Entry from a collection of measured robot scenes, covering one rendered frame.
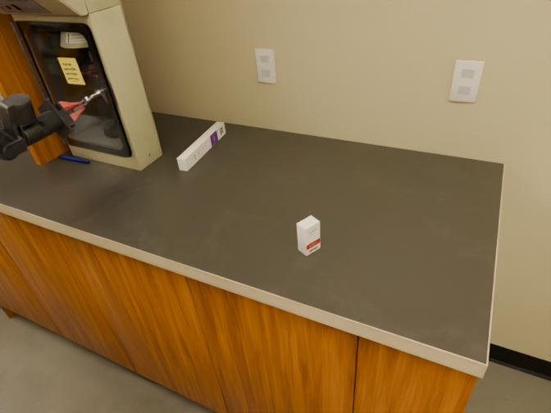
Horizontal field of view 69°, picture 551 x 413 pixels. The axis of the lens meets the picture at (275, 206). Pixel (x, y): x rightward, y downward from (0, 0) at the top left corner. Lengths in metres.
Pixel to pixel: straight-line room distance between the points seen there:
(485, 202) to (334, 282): 0.48
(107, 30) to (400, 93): 0.85
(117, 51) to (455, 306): 1.07
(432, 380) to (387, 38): 0.90
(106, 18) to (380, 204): 0.88
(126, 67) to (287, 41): 0.50
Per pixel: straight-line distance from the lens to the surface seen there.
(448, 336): 0.83
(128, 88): 1.31
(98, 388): 2.03
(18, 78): 1.54
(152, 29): 1.69
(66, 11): 1.22
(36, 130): 1.22
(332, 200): 1.10
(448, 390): 0.96
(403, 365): 0.93
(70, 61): 1.34
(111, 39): 1.27
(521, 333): 1.86
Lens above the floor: 1.59
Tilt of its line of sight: 37 degrees down
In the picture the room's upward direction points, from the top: 6 degrees counter-clockwise
